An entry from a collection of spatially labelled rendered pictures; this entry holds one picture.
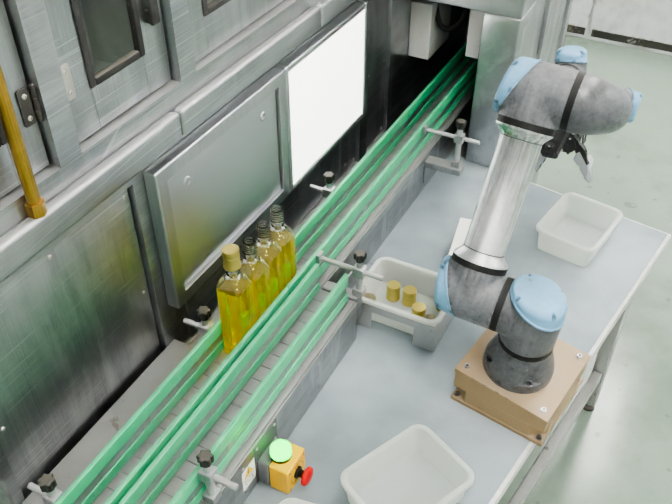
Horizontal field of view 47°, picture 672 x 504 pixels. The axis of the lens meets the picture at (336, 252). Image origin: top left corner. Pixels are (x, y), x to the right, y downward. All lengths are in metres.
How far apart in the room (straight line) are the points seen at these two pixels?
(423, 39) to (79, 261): 1.46
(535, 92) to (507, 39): 0.78
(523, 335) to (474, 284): 0.14
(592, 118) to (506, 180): 0.19
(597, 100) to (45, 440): 1.19
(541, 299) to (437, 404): 0.37
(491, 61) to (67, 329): 1.43
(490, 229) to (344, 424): 0.53
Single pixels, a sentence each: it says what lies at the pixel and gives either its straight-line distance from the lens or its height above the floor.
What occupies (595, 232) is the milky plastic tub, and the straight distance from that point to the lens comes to 2.31.
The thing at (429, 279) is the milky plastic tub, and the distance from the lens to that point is 1.95.
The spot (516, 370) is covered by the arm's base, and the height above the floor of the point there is 0.90.
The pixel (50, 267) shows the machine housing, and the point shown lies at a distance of 1.38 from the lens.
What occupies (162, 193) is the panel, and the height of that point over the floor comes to 1.27.
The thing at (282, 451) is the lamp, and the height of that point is 0.85.
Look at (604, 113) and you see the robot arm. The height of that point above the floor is 1.39.
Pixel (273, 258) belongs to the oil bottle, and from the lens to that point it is 1.63.
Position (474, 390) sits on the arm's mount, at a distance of 1.73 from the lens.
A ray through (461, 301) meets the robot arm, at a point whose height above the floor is 1.04.
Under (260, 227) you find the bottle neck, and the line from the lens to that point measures 1.59.
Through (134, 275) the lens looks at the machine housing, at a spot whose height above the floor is 1.11.
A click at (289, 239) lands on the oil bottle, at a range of 1.67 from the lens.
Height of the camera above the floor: 2.12
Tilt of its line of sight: 40 degrees down
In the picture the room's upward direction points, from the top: straight up
